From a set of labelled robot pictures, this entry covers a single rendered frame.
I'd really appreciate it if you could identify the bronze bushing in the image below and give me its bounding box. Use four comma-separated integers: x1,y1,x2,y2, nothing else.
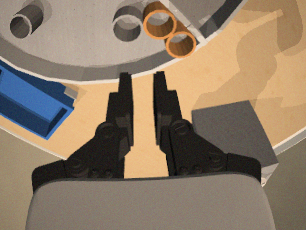
143,1,177,40
164,20,196,58

